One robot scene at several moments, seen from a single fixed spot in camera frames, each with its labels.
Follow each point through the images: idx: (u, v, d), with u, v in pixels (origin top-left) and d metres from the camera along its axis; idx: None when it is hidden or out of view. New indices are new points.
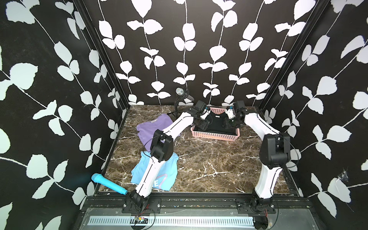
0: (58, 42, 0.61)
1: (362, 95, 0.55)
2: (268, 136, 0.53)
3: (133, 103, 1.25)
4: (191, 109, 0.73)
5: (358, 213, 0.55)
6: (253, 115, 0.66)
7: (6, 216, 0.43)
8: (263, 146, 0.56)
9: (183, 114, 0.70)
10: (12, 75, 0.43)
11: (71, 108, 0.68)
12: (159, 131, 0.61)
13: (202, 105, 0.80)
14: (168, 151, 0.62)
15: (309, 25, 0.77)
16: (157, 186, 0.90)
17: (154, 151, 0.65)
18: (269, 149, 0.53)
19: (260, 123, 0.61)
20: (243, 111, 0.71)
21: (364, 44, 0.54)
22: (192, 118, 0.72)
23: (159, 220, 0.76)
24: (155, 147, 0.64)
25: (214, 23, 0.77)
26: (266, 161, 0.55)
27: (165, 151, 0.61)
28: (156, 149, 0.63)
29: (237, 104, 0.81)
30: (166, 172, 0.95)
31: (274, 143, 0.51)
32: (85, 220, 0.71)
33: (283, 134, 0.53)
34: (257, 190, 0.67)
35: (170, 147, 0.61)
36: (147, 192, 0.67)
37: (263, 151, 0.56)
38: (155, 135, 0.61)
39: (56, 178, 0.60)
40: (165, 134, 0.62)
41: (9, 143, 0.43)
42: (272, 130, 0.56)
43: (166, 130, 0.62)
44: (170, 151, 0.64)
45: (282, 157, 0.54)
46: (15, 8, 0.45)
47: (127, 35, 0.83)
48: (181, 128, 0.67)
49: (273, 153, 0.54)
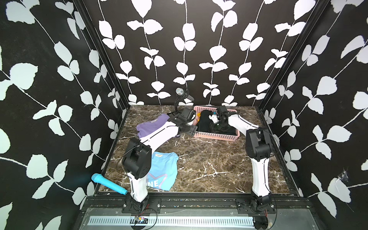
0: (58, 42, 0.61)
1: (362, 95, 0.55)
2: (249, 131, 0.59)
3: (133, 103, 1.25)
4: (176, 119, 0.65)
5: (358, 213, 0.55)
6: (235, 116, 0.74)
7: (6, 216, 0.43)
8: (247, 141, 0.62)
9: (166, 123, 0.62)
10: (12, 75, 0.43)
11: (71, 109, 0.68)
12: (135, 140, 0.50)
13: (189, 113, 0.72)
14: (144, 165, 0.50)
15: (309, 25, 0.77)
16: (157, 186, 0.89)
17: (127, 165, 0.51)
18: (252, 143, 0.59)
19: (242, 122, 0.67)
20: (226, 114, 0.79)
21: (364, 44, 0.54)
22: (176, 128, 0.63)
23: (159, 220, 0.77)
24: (128, 160, 0.51)
25: (214, 23, 0.77)
26: (252, 155, 0.61)
27: (140, 165, 0.48)
28: (130, 163, 0.50)
29: (219, 109, 0.89)
30: (166, 172, 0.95)
31: (256, 136, 0.59)
32: (85, 220, 0.71)
33: (262, 127, 0.60)
34: (255, 189, 0.68)
35: (147, 160, 0.50)
36: (139, 198, 0.64)
37: (247, 146, 0.63)
38: (131, 144, 0.50)
39: (56, 178, 0.60)
40: (142, 144, 0.51)
41: (9, 143, 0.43)
42: (252, 125, 0.62)
43: (145, 139, 0.52)
44: (147, 166, 0.52)
45: (265, 149, 0.60)
46: (15, 8, 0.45)
47: (127, 35, 0.83)
48: (163, 139, 0.58)
49: (257, 146, 0.60)
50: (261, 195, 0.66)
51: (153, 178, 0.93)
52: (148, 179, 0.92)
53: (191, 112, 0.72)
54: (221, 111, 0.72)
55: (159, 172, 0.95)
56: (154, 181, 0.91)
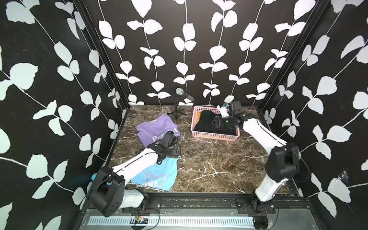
0: (58, 42, 0.61)
1: (362, 95, 0.55)
2: (274, 149, 0.47)
3: (133, 103, 1.25)
4: (156, 145, 0.63)
5: (359, 213, 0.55)
6: (254, 121, 0.60)
7: (6, 216, 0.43)
8: (270, 159, 0.50)
9: (145, 150, 0.58)
10: (12, 75, 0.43)
11: (71, 109, 0.68)
12: (106, 169, 0.45)
13: (169, 139, 0.68)
14: (114, 201, 0.43)
15: (309, 25, 0.77)
16: (157, 186, 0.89)
17: (93, 199, 0.43)
18: (278, 164, 0.48)
19: (262, 132, 0.55)
20: (241, 117, 0.64)
21: (364, 44, 0.54)
22: (155, 156, 0.59)
23: (160, 219, 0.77)
24: (96, 193, 0.44)
25: (214, 23, 0.77)
26: (276, 177, 0.49)
27: (109, 200, 0.41)
28: (97, 197, 0.43)
29: (232, 106, 0.73)
30: (165, 172, 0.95)
31: (283, 156, 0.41)
32: (85, 220, 0.71)
33: (290, 144, 0.49)
34: (258, 194, 0.66)
35: (118, 194, 0.43)
36: (136, 204, 0.64)
37: (270, 166, 0.51)
38: (101, 174, 0.44)
39: (56, 178, 0.60)
40: (114, 174, 0.45)
41: (9, 143, 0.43)
42: (278, 142, 0.50)
43: (119, 168, 0.47)
44: (117, 201, 0.45)
45: (293, 170, 0.50)
46: (15, 8, 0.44)
47: (127, 35, 0.83)
48: (139, 169, 0.53)
49: (283, 168, 0.49)
50: (264, 200, 0.65)
51: (153, 178, 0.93)
52: (148, 178, 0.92)
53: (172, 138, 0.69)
54: (235, 112, 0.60)
55: (159, 172, 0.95)
56: (154, 181, 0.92)
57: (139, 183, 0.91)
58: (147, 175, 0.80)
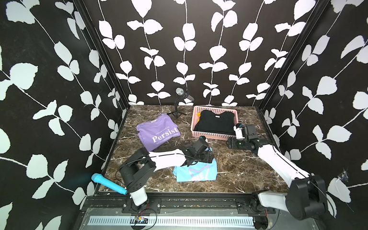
0: (59, 42, 0.62)
1: (362, 95, 0.55)
2: (297, 181, 0.42)
3: (133, 103, 1.25)
4: (186, 150, 0.65)
5: (359, 213, 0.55)
6: (271, 148, 0.56)
7: (6, 216, 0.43)
8: (292, 193, 0.44)
9: (178, 149, 0.62)
10: (12, 75, 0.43)
11: (71, 108, 0.68)
12: (143, 151, 0.49)
13: (200, 147, 0.69)
14: (140, 180, 0.47)
15: (309, 25, 0.77)
16: (203, 178, 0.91)
17: (122, 173, 0.48)
18: (301, 199, 0.42)
19: (280, 161, 0.50)
20: (255, 142, 0.61)
21: (364, 44, 0.54)
22: (184, 158, 0.61)
23: (158, 219, 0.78)
24: (128, 167, 0.48)
25: (214, 23, 0.77)
26: (299, 213, 0.42)
27: (135, 178, 0.45)
28: (127, 171, 0.47)
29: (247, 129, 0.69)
30: (207, 163, 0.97)
31: (307, 191, 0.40)
32: (85, 220, 0.71)
33: (314, 177, 0.43)
34: (260, 198, 0.65)
35: (144, 177, 0.47)
36: (137, 203, 0.64)
37: (293, 201, 0.44)
38: (138, 154, 0.48)
39: (56, 178, 0.60)
40: (148, 158, 0.50)
41: (9, 143, 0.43)
42: (299, 173, 0.45)
43: (153, 155, 0.51)
44: (141, 183, 0.48)
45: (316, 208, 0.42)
46: (15, 9, 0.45)
47: (127, 35, 0.83)
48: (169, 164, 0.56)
49: (307, 205, 0.42)
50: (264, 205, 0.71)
51: (197, 171, 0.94)
52: (193, 174, 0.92)
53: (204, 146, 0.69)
54: (248, 137, 0.67)
55: (200, 166, 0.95)
56: (200, 174, 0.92)
57: (186, 179, 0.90)
58: (190, 170, 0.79)
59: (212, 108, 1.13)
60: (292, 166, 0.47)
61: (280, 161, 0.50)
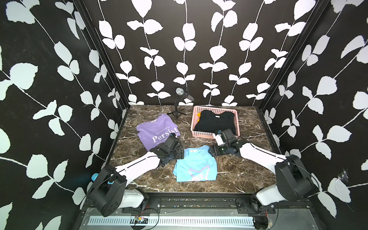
0: (58, 42, 0.61)
1: (362, 95, 0.55)
2: (279, 166, 0.45)
3: (133, 103, 1.25)
4: (159, 149, 0.64)
5: (358, 213, 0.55)
6: (249, 146, 0.61)
7: (6, 216, 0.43)
8: (281, 179, 0.47)
9: (148, 153, 0.59)
10: (12, 75, 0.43)
11: (71, 108, 0.68)
12: (109, 168, 0.45)
13: (172, 143, 0.68)
14: (115, 199, 0.43)
15: (309, 25, 0.77)
16: (203, 178, 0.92)
17: (92, 199, 0.43)
18: (288, 180, 0.44)
19: (260, 153, 0.55)
20: (235, 144, 0.66)
21: (364, 44, 0.54)
22: (157, 159, 0.59)
23: (160, 219, 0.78)
24: (97, 191, 0.44)
25: (214, 23, 0.77)
26: (293, 197, 0.45)
27: (109, 199, 0.42)
28: (97, 196, 0.43)
29: (226, 134, 0.74)
30: (206, 163, 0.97)
31: (289, 172, 0.45)
32: (85, 220, 0.71)
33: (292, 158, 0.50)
34: (259, 198, 0.65)
35: (119, 193, 0.44)
36: (135, 205, 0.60)
37: (283, 187, 0.47)
38: (104, 173, 0.44)
39: (56, 178, 0.60)
40: (116, 174, 0.46)
41: (9, 143, 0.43)
42: (277, 157, 0.49)
43: (122, 168, 0.47)
44: (116, 201, 0.45)
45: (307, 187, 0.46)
46: (15, 8, 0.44)
47: (127, 35, 0.83)
48: (142, 170, 0.54)
49: (297, 187, 0.45)
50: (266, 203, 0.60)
51: (197, 171, 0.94)
52: (193, 174, 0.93)
53: (175, 142, 0.70)
54: (229, 141, 0.72)
55: (200, 166, 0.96)
56: (200, 174, 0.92)
57: (187, 179, 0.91)
58: (190, 170, 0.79)
59: (212, 108, 1.13)
60: (270, 154, 0.52)
61: (260, 155, 0.55)
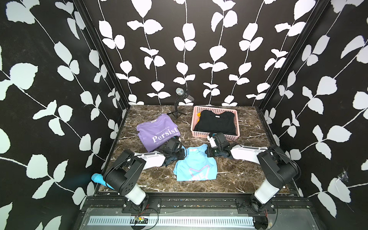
0: (58, 42, 0.61)
1: (362, 95, 0.55)
2: (260, 155, 0.50)
3: (133, 103, 1.25)
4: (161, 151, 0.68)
5: (358, 213, 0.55)
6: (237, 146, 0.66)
7: (6, 216, 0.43)
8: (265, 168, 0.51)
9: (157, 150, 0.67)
10: (12, 75, 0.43)
11: (71, 109, 0.68)
12: (127, 153, 0.50)
13: (173, 144, 0.74)
14: (131, 180, 0.46)
15: (309, 25, 0.77)
16: (203, 178, 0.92)
17: (110, 179, 0.46)
18: (270, 167, 0.48)
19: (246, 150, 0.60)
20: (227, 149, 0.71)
21: (364, 44, 0.54)
22: (164, 157, 0.66)
23: (160, 219, 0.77)
24: (115, 172, 0.47)
25: (214, 23, 0.77)
26: (279, 183, 0.48)
27: (127, 179, 0.45)
28: (115, 176, 0.46)
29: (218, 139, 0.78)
30: (207, 163, 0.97)
31: (270, 159, 0.49)
32: (85, 220, 0.71)
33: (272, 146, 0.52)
34: (258, 197, 0.65)
35: (134, 175, 0.47)
36: (138, 201, 0.63)
37: (268, 174, 0.51)
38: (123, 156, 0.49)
39: (56, 178, 0.60)
40: (133, 159, 0.52)
41: (9, 143, 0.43)
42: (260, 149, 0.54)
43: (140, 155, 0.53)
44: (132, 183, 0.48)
45: (289, 170, 0.48)
46: (15, 8, 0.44)
47: (127, 35, 0.83)
48: (150, 163, 0.58)
49: (279, 170, 0.48)
50: (265, 201, 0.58)
51: (197, 171, 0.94)
52: (193, 173, 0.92)
53: (177, 142, 0.76)
54: (221, 146, 0.78)
55: (200, 166, 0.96)
56: (200, 174, 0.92)
57: (187, 178, 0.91)
58: (190, 170, 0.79)
59: (212, 108, 1.13)
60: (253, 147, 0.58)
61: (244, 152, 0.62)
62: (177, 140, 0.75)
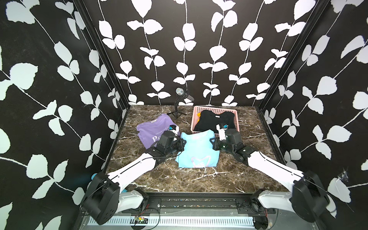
0: (58, 42, 0.61)
1: (362, 95, 0.55)
2: (297, 185, 0.42)
3: (133, 103, 1.25)
4: (155, 150, 0.62)
5: (358, 213, 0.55)
6: (259, 156, 0.56)
7: (6, 216, 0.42)
8: (297, 198, 0.44)
9: (143, 155, 0.57)
10: (12, 75, 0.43)
11: (71, 109, 0.68)
12: (101, 176, 0.44)
13: (166, 141, 0.65)
14: (108, 208, 0.42)
15: (309, 25, 0.77)
16: (204, 166, 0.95)
17: (86, 207, 0.43)
18: (308, 202, 0.41)
19: (272, 167, 0.51)
20: (242, 152, 0.61)
21: (364, 44, 0.54)
22: (152, 161, 0.57)
23: (160, 219, 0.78)
24: (90, 199, 0.43)
25: (214, 23, 0.77)
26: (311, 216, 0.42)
27: (103, 208, 0.41)
28: (91, 204, 0.43)
29: (233, 138, 0.66)
30: (209, 154, 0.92)
31: (308, 192, 0.42)
32: (85, 220, 0.71)
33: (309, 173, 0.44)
34: (262, 201, 0.64)
35: (111, 202, 0.42)
36: (136, 205, 0.65)
37: (301, 205, 0.44)
38: (97, 181, 0.43)
39: (56, 178, 0.60)
40: (109, 181, 0.45)
41: (9, 143, 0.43)
42: (293, 174, 0.46)
43: (115, 175, 0.46)
44: (111, 208, 0.44)
45: (324, 204, 0.43)
46: (15, 8, 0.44)
47: (127, 35, 0.83)
48: (135, 176, 0.52)
49: (315, 206, 0.42)
50: (267, 207, 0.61)
51: (198, 160, 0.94)
52: (194, 162, 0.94)
53: (170, 138, 0.65)
54: (235, 147, 0.65)
55: (202, 155, 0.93)
56: (201, 163, 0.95)
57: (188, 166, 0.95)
58: (192, 159, 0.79)
59: (212, 108, 1.13)
60: (285, 169, 0.48)
61: (271, 167, 0.51)
62: (170, 135, 0.64)
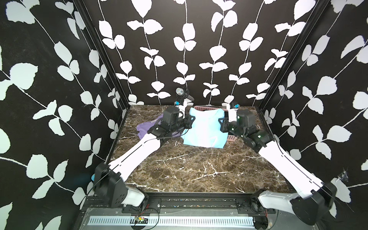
0: (58, 42, 0.61)
1: (362, 95, 0.55)
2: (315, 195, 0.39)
3: (133, 103, 1.25)
4: (158, 129, 0.56)
5: (358, 213, 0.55)
6: (277, 150, 0.49)
7: (6, 216, 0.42)
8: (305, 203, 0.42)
9: (144, 138, 0.52)
10: (12, 75, 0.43)
11: (71, 108, 0.68)
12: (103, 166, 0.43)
13: (169, 117, 0.57)
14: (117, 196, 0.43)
15: (309, 25, 0.77)
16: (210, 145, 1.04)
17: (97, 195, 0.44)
18: (318, 213, 0.42)
19: (290, 166, 0.45)
20: (255, 138, 0.53)
21: (364, 44, 0.54)
22: (156, 140, 0.53)
23: (160, 219, 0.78)
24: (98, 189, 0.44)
25: (214, 23, 0.77)
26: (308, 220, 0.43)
27: (111, 197, 0.41)
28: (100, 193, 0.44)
29: (246, 121, 0.56)
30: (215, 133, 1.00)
31: (323, 204, 0.43)
32: (85, 220, 0.71)
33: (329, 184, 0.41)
34: (261, 201, 0.64)
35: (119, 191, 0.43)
36: (137, 203, 0.64)
37: (304, 208, 0.42)
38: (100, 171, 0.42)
39: (56, 178, 0.60)
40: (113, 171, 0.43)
41: (9, 143, 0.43)
42: (313, 182, 0.41)
43: (116, 164, 0.44)
44: (121, 194, 0.45)
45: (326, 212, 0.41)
46: (15, 9, 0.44)
47: (127, 35, 0.83)
48: (139, 160, 0.49)
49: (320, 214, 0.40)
50: (267, 207, 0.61)
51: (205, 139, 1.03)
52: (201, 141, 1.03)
53: (174, 115, 0.58)
54: (247, 131, 0.56)
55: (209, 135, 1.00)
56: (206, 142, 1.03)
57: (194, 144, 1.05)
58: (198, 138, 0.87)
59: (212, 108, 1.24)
60: (304, 173, 0.43)
61: (288, 166, 0.45)
62: (173, 111, 0.57)
